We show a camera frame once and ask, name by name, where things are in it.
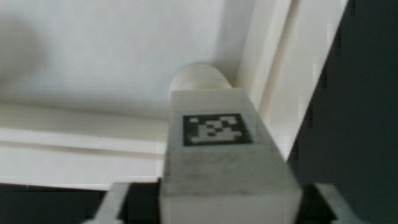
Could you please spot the white table leg with tag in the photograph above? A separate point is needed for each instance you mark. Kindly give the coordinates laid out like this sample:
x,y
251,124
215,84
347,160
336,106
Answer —
x,y
228,183

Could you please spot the white U-shaped obstacle fence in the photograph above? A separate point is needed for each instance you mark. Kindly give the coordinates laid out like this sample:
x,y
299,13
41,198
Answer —
x,y
82,168

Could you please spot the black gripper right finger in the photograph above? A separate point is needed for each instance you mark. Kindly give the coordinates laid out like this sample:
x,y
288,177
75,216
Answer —
x,y
324,207

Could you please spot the white square tabletop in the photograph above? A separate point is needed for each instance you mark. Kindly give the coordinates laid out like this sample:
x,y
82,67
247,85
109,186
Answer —
x,y
91,52

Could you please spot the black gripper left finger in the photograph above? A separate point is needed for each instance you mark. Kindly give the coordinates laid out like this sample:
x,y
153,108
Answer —
x,y
130,205

